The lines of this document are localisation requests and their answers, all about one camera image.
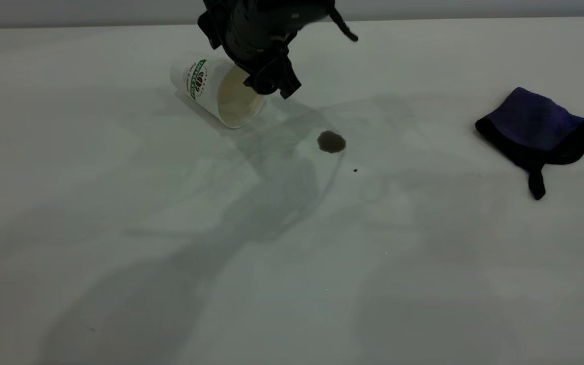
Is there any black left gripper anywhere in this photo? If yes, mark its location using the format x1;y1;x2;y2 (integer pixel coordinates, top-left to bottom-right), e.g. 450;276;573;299
197;0;335;100

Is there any white paper coffee cup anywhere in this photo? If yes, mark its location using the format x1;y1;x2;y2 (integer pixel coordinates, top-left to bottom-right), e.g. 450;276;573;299
170;55;266;129

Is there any purple and black cloth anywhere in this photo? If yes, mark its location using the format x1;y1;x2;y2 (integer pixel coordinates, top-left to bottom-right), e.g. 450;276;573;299
475;87;584;201

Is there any brown coffee spill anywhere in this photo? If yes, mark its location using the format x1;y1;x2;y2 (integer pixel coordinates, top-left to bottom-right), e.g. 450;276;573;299
317;130;347;154

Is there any black cable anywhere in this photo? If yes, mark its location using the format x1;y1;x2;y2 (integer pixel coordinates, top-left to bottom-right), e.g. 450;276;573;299
328;7;359;43

